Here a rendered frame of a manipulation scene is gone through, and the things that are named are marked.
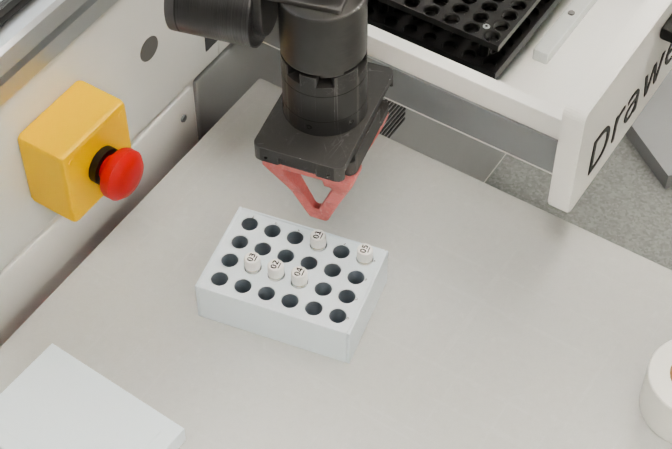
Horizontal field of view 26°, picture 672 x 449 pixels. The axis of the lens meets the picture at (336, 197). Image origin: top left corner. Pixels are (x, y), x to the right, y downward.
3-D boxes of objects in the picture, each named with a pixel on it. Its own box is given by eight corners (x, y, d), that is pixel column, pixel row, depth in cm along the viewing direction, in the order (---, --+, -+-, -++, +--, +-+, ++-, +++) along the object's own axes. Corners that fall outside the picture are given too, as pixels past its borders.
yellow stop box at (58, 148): (143, 168, 111) (133, 102, 105) (82, 230, 107) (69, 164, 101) (90, 142, 113) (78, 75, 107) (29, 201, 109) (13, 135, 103)
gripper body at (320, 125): (252, 163, 98) (246, 85, 92) (309, 64, 104) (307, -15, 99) (342, 189, 96) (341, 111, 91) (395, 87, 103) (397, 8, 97)
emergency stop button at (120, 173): (151, 180, 108) (146, 143, 105) (118, 215, 106) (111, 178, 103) (119, 163, 109) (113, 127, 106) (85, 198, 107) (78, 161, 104)
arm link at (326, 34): (352, 16, 88) (379, -43, 91) (244, -7, 89) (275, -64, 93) (352, 96, 93) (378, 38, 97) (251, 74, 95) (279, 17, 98)
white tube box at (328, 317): (387, 280, 114) (388, 250, 111) (349, 364, 109) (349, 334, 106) (241, 236, 117) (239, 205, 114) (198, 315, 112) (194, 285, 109)
